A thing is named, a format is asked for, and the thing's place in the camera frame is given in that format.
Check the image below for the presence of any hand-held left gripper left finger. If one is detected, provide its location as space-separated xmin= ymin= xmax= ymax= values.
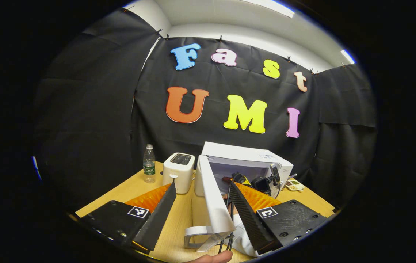
xmin=78 ymin=182 xmax=177 ymax=255

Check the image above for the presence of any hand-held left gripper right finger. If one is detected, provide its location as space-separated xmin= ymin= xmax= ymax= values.
xmin=228 ymin=181 xmax=328 ymax=256

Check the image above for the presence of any white microwave oven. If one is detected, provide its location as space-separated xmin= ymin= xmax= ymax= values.
xmin=184 ymin=141 xmax=294 ymax=252

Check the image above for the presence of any divided dish of beans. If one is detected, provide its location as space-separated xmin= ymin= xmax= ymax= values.
xmin=285 ymin=178 xmax=305 ymax=193

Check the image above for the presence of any white toaster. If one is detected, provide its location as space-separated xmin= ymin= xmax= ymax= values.
xmin=162 ymin=152 xmax=196 ymax=194

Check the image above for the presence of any clear plastic water bottle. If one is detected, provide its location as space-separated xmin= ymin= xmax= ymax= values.
xmin=143 ymin=144 xmax=156 ymax=183

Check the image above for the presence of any black backdrop cloth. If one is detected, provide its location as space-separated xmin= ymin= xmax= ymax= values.
xmin=33 ymin=9 xmax=378 ymax=212

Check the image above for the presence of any small ceiling light panel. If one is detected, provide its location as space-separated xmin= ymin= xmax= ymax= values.
xmin=340 ymin=49 xmax=356 ymax=65

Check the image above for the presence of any long ceiling light panel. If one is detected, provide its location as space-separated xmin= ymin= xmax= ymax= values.
xmin=243 ymin=0 xmax=296 ymax=19

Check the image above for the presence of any black cable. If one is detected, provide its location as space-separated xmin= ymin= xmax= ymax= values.
xmin=218 ymin=199 xmax=236 ymax=253

